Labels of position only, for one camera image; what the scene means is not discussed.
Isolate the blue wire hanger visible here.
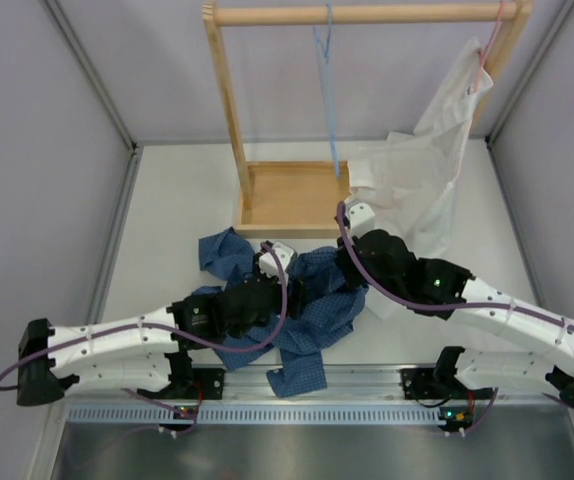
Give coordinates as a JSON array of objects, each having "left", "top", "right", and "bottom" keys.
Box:
[{"left": 313, "top": 4, "right": 341, "bottom": 180}]

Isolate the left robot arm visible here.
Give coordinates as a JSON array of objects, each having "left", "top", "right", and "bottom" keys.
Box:
[{"left": 16, "top": 268, "right": 305, "bottom": 407}]

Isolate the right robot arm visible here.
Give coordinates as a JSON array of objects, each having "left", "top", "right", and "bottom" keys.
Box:
[{"left": 336, "top": 230, "right": 574, "bottom": 409}]

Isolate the white shirt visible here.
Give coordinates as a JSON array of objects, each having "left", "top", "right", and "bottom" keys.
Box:
[{"left": 344, "top": 36, "right": 496, "bottom": 321}]

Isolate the wooden clothes rack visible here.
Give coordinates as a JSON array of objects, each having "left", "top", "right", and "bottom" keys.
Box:
[{"left": 202, "top": 1, "right": 533, "bottom": 239}]

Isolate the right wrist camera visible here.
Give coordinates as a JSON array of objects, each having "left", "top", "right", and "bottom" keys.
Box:
[{"left": 343, "top": 201, "right": 376, "bottom": 238}]

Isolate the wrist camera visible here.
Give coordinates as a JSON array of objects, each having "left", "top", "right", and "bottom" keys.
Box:
[
  {"left": 257, "top": 241, "right": 298, "bottom": 277},
  {"left": 343, "top": 201, "right": 376, "bottom": 238}
]

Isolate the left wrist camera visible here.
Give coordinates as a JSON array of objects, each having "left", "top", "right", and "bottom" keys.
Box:
[{"left": 257, "top": 241, "right": 298, "bottom": 277}]

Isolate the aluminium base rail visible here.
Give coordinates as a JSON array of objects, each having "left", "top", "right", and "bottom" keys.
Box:
[{"left": 186, "top": 363, "right": 574, "bottom": 401}]

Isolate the grey slotted cable duct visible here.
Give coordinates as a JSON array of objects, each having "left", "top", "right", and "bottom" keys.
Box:
[{"left": 67, "top": 403, "right": 450, "bottom": 426}]

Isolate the pink wire hanger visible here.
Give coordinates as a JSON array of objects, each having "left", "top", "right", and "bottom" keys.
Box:
[{"left": 452, "top": 1, "right": 513, "bottom": 179}]

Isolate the right aluminium frame post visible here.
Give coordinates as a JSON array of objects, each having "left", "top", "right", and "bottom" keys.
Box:
[{"left": 480, "top": 1, "right": 574, "bottom": 147}]

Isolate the aluminium frame post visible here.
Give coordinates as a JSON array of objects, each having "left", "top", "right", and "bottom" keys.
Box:
[
  {"left": 39, "top": 0, "right": 141, "bottom": 189},
  {"left": 480, "top": 1, "right": 574, "bottom": 147}
]

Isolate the left aluminium frame post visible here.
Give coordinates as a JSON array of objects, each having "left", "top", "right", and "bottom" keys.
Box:
[{"left": 39, "top": 0, "right": 141, "bottom": 189}]

